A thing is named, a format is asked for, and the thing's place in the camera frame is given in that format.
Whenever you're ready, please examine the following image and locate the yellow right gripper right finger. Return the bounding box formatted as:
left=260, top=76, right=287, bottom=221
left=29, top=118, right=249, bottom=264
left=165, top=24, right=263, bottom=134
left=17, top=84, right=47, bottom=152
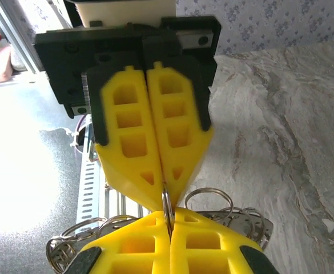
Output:
left=170, top=207, right=280, bottom=274

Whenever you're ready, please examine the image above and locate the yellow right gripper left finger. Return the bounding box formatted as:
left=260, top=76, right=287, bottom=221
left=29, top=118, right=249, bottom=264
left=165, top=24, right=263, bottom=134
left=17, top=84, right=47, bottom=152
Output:
left=61, top=210, right=171, bottom=274

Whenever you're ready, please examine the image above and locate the grey rounded background object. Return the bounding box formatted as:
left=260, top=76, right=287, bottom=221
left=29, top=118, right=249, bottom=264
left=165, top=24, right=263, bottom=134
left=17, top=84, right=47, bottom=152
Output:
left=10, top=47, right=27, bottom=71

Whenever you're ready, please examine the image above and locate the slotted metal cable duct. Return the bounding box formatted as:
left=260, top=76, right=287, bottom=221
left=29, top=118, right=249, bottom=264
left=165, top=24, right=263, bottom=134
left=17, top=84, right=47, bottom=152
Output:
left=75, top=158, right=102, bottom=226

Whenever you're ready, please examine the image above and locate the wide aluminium extrusion rail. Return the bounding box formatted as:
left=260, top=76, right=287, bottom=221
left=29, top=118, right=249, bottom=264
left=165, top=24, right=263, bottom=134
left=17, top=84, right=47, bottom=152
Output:
left=102, top=182, right=156, bottom=222

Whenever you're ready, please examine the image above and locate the aluminium frame post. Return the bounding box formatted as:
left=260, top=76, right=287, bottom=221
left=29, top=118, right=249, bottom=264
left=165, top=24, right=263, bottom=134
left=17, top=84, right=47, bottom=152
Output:
left=0, top=0, right=45, bottom=75

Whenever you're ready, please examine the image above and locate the perforated metal ring plate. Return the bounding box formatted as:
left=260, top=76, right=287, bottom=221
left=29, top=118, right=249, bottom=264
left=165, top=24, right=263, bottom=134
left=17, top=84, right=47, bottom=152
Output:
left=226, top=207, right=271, bottom=249

